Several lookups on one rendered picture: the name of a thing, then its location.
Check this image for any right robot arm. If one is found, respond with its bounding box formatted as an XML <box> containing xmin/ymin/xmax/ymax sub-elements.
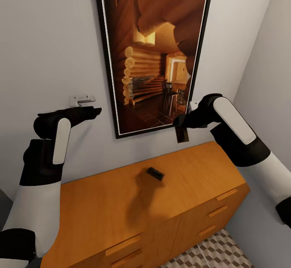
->
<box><xmin>173</xmin><ymin>93</ymin><xmax>291</xmax><ymax>228</ymax></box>

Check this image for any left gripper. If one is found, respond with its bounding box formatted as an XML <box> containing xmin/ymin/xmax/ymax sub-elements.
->
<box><xmin>67</xmin><ymin>106</ymin><xmax>102</xmax><ymax>124</ymax></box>

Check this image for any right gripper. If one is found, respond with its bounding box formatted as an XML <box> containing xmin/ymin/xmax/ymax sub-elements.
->
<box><xmin>173</xmin><ymin>110</ymin><xmax>208</xmax><ymax>128</ymax></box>

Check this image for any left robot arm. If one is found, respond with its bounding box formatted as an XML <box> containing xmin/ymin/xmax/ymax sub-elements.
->
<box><xmin>0</xmin><ymin>94</ymin><xmax>102</xmax><ymax>268</ymax></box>

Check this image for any mousetrap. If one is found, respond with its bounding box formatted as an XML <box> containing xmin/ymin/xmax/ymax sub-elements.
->
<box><xmin>146</xmin><ymin>167</ymin><xmax>165</xmax><ymax>181</ymax></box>
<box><xmin>175</xmin><ymin>125</ymin><xmax>189</xmax><ymax>143</ymax></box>

